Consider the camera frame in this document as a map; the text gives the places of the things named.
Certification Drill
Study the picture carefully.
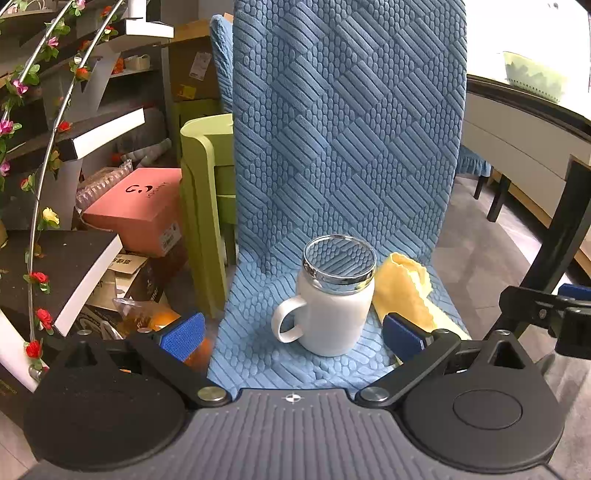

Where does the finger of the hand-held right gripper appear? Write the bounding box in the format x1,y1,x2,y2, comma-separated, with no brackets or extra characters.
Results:
558,284,591,302
500,286,591,358

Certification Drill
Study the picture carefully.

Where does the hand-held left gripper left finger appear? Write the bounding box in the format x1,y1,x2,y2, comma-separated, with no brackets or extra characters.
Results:
58,313,232,409

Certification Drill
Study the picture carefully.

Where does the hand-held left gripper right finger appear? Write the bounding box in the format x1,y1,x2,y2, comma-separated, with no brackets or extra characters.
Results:
355,313,532,409

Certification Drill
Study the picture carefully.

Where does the yellow cloth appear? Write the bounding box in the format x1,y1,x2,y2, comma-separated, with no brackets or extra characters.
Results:
372,251,472,342

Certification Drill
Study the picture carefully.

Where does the white mug with chrome rim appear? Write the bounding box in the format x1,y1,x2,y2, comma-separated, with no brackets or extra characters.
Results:
271,234,378,357

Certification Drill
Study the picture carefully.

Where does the bag of oranges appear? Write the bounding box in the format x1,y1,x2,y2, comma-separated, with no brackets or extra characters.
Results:
113,298,214,370

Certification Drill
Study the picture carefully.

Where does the dark printed cardboard box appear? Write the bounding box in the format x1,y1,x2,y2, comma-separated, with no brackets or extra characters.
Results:
85,251,188,324

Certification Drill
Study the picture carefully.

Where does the pink cardboard box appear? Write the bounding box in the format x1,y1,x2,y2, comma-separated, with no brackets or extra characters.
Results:
83,167,183,258

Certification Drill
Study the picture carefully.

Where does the blue skirted chair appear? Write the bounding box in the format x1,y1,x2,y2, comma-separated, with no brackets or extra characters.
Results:
456,145,513,222

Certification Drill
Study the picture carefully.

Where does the artificial flower garland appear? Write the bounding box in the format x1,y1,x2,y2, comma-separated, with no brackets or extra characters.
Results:
0,0,70,185
18,0,121,370

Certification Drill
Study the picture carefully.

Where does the clear plastic egg tray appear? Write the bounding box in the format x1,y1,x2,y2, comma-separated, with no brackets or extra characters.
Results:
75,166,136,214

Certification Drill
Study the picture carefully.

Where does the green plastic stool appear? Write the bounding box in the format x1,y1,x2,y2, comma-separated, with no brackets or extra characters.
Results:
179,113,236,319

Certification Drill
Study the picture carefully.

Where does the green patterned bowl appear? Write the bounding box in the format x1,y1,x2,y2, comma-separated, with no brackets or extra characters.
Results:
503,51,570,104

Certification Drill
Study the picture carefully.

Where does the blue textured cover chair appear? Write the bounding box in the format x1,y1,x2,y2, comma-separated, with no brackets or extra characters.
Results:
208,0,472,400
210,14,236,116

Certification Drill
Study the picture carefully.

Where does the brown cardboard box with labels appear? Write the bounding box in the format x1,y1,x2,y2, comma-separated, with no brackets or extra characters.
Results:
167,34,222,103

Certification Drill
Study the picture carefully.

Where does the chrome stair rail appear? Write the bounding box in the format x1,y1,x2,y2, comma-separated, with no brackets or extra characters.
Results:
28,0,125,370
0,0,77,125

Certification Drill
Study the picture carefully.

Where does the white table with black frame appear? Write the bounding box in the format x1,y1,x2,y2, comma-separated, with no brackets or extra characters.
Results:
464,0,591,337

